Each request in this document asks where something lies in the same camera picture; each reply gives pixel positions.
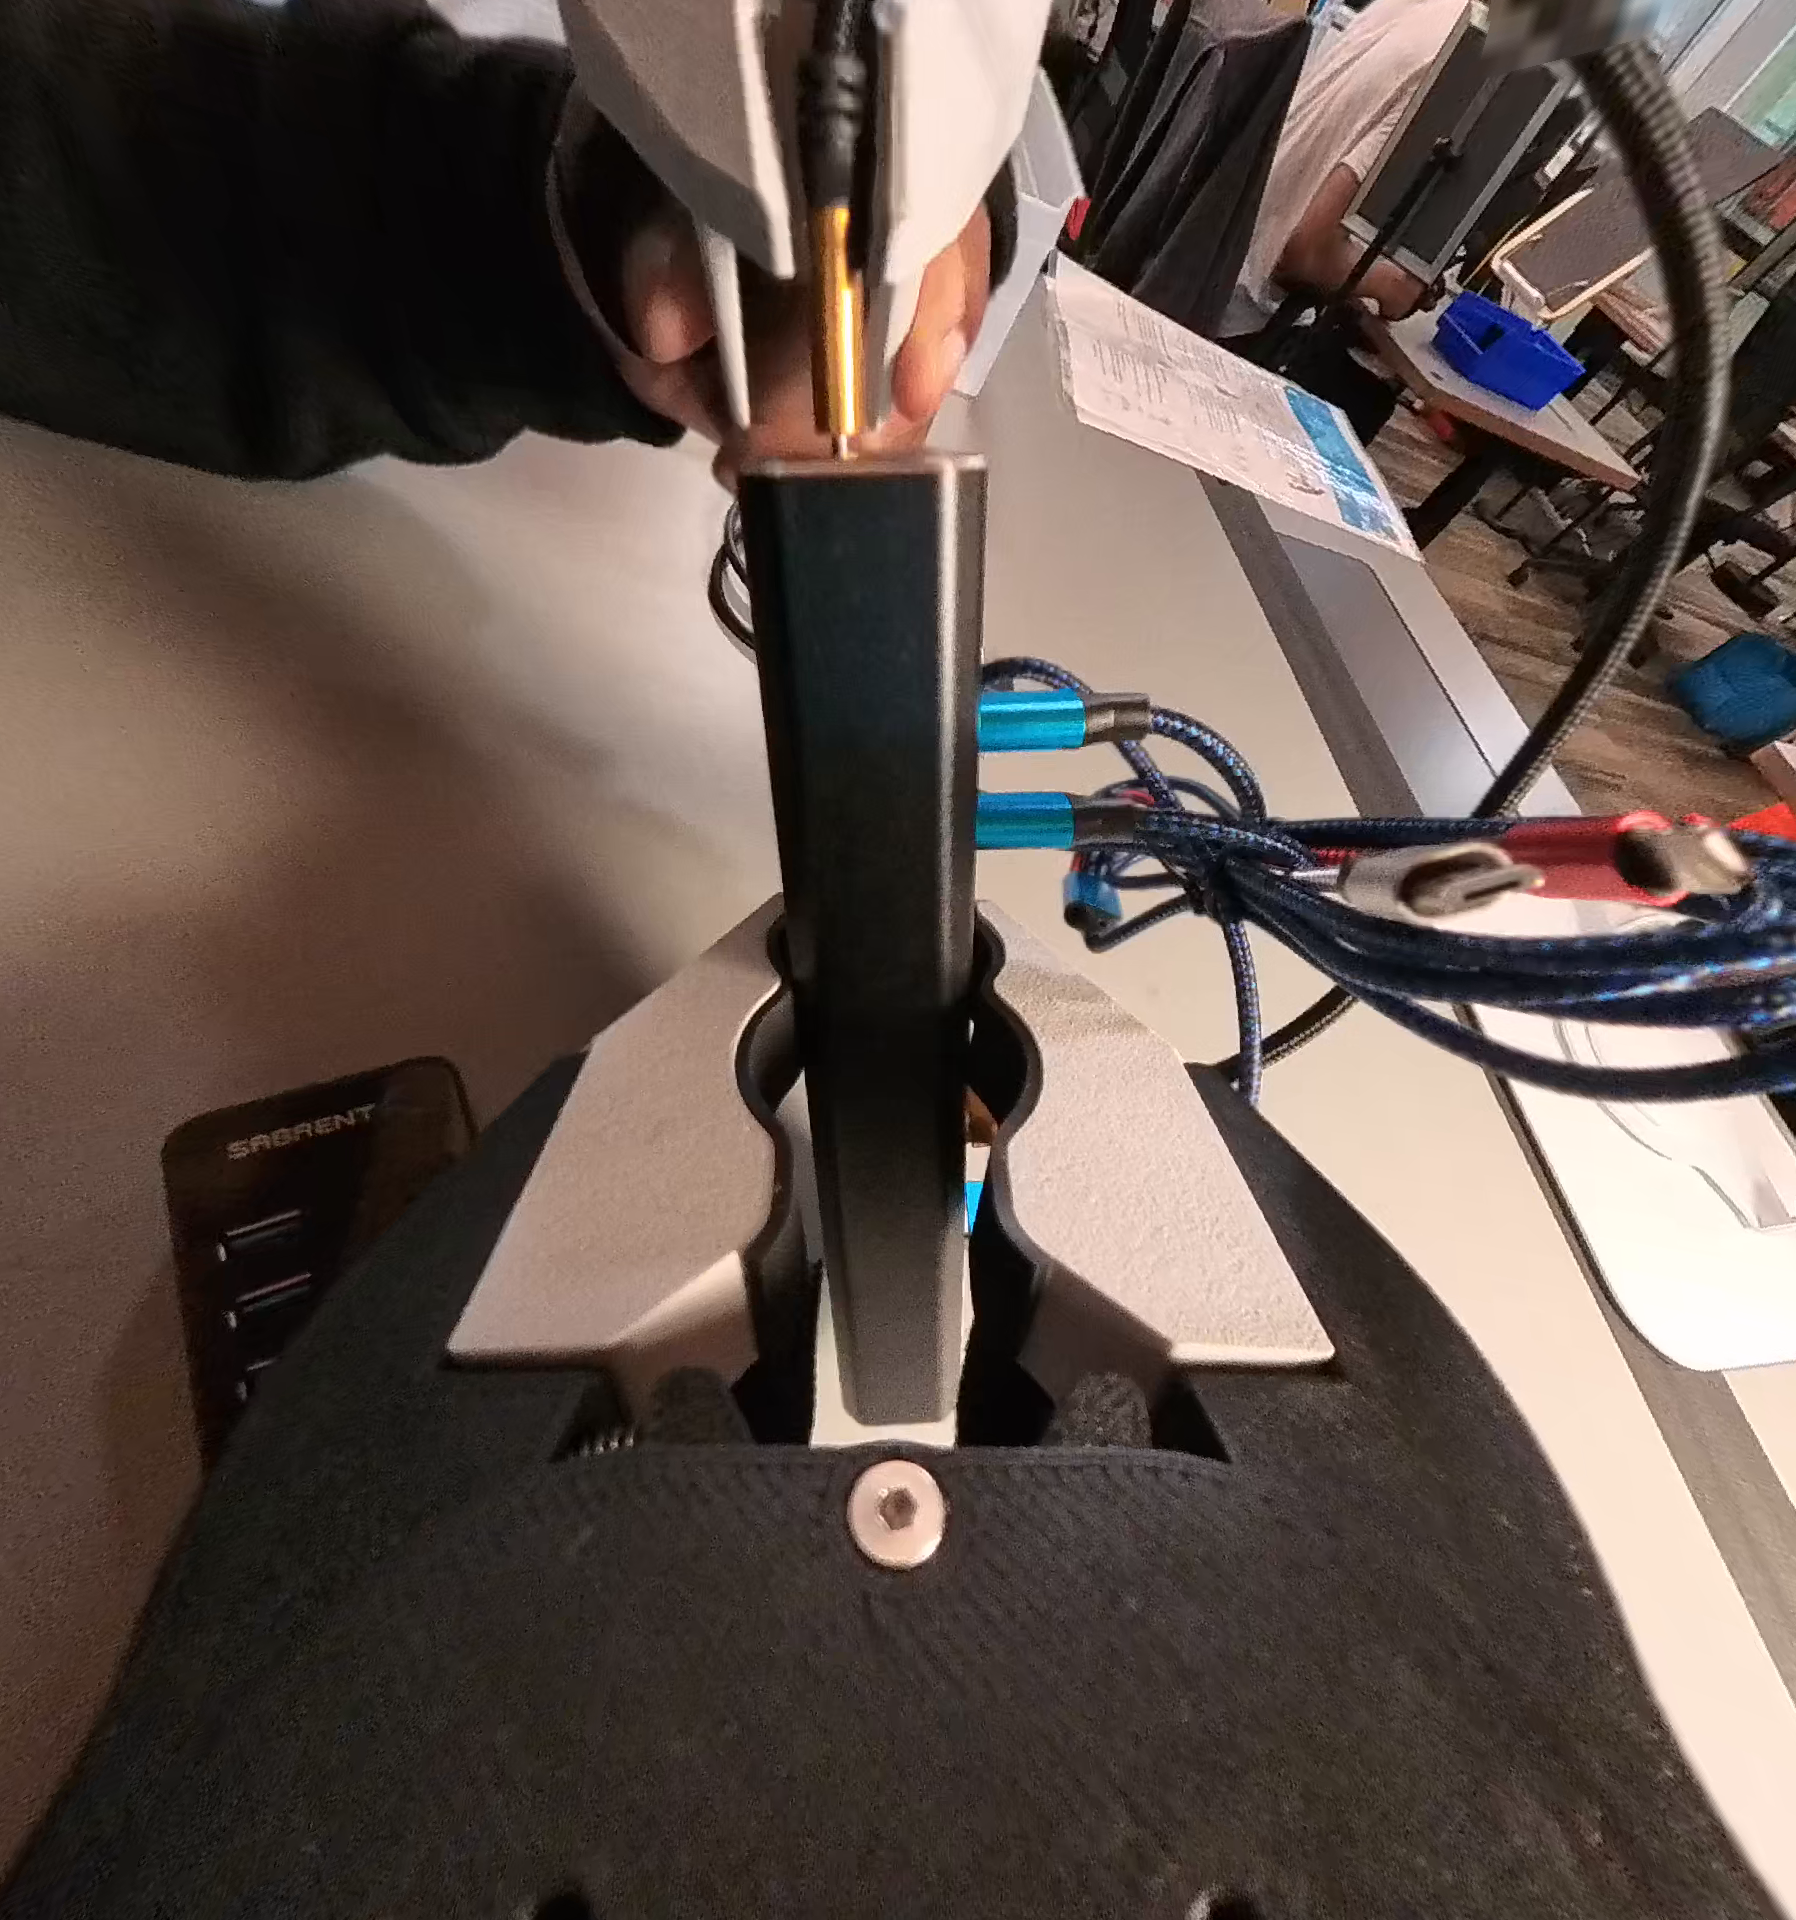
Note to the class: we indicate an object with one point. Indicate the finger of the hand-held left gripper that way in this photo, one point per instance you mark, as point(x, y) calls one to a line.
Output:
point(943, 104)
point(689, 104)

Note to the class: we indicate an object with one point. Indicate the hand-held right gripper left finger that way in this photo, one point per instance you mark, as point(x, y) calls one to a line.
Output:
point(628, 1199)

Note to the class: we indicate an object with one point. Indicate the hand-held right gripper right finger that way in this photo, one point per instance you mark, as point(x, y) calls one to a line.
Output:
point(1137, 1199)

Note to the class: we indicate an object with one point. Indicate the black usb hub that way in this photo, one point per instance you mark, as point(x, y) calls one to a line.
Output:
point(867, 901)
point(283, 1185)

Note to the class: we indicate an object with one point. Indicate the person's left forearm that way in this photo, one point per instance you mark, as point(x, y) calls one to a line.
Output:
point(238, 226)

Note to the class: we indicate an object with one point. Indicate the person's left hand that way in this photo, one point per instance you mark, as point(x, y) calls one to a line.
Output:
point(666, 332)

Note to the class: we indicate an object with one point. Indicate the paper sheet with blue print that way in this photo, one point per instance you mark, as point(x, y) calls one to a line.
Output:
point(1183, 374)

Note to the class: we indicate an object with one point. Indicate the blue storage bin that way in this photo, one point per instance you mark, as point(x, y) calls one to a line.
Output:
point(1514, 361)

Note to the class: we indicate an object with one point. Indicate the blue bag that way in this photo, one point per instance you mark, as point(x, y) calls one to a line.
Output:
point(1747, 698)

